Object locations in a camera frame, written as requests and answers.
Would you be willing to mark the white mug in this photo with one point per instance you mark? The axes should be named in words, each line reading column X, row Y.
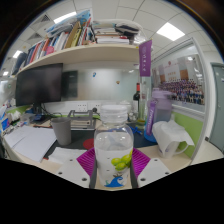
column 170, row 152

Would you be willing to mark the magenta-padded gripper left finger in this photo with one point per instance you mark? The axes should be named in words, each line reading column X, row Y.
column 75, row 171

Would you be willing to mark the grey door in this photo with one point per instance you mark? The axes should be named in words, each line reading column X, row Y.
column 218, row 106

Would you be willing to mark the black rectangular panel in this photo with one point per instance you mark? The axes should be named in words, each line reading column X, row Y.
column 70, row 84

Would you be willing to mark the blue tissue box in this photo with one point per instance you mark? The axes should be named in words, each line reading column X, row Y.
column 4, row 121

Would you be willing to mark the clear plastic water bottle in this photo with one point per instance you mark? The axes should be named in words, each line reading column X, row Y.
column 113, row 146

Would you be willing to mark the black desk mat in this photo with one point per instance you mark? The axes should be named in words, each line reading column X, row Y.
column 78, row 136

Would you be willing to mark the purple pennant flag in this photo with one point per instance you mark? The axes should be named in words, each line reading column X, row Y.
column 145, row 58

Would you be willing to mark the white folded napkin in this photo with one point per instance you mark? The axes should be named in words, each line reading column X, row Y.
column 65, row 155

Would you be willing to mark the white ceramic jar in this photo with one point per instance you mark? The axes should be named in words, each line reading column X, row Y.
column 125, row 106

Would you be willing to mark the glass vase with green stems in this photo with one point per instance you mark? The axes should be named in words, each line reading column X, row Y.
column 142, row 115

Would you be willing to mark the small blue device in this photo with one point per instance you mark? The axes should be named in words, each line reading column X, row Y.
column 38, row 117

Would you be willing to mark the white wall sockets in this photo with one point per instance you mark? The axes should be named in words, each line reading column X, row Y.
column 81, row 106

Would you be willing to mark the white paper sheets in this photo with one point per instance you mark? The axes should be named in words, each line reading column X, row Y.
column 31, row 140

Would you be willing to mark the black computer monitor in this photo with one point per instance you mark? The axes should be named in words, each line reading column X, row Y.
column 38, row 85

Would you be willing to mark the flat round red coaster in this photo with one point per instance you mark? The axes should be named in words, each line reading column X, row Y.
column 88, row 144

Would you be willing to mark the grey plastic cup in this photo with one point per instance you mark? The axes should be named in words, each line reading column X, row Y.
column 62, row 131

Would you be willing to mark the white shelf with books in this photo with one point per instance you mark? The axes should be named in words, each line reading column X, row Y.
column 83, row 55

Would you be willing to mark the group photo poster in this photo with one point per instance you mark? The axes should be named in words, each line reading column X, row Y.
column 181, row 86

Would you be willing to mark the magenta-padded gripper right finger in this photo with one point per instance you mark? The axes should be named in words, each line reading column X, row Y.
column 150, row 171

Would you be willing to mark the ceiling light panels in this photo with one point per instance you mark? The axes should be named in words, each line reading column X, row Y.
column 170, row 31

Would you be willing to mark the dark wine bottle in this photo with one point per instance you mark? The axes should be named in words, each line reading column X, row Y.
column 136, row 98

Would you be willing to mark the large purple water jug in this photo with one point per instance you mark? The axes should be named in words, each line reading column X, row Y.
column 161, row 110

